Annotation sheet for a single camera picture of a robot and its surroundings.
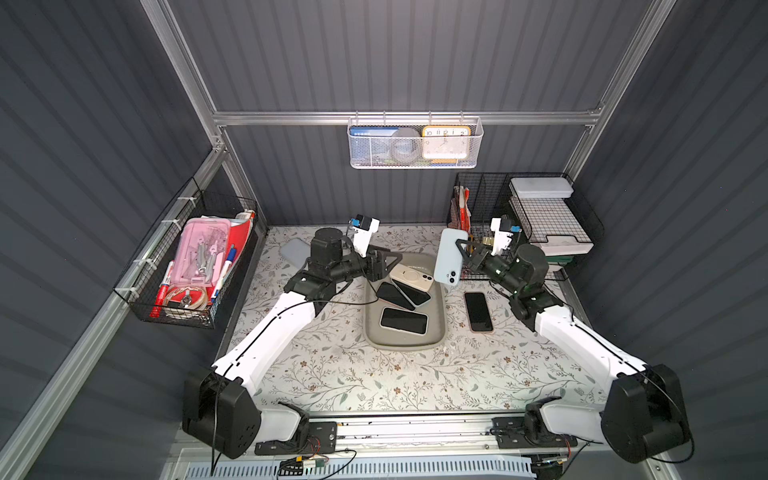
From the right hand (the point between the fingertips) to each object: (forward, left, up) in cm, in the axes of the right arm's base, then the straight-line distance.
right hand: (466, 240), depth 76 cm
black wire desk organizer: (+37, -12, -17) cm, 43 cm away
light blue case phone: (-2, +4, -6) cm, 7 cm away
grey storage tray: (-1, +6, -29) cm, 30 cm away
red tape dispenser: (-17, +65, 0) cm, 67 cm away
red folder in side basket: (+2, +60, +1) cm, 60 cm away
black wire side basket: (-17, +71, +5) cm, 73 cm away
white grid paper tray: (+17, -31, -10) cm, 37 cm away
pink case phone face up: (+2, +20, -28) cm, 35 cm away
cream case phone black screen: (-7, +15, -31) cm, 35 cm away
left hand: (-5, +17, 0) cm, 18 cm away
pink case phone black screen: (-3, -9, -32) cm, 34 cm away
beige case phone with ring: (+8, +10, -28) cm, 31 cm away
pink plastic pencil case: (-6, +65, +2) cm, 66 cm away
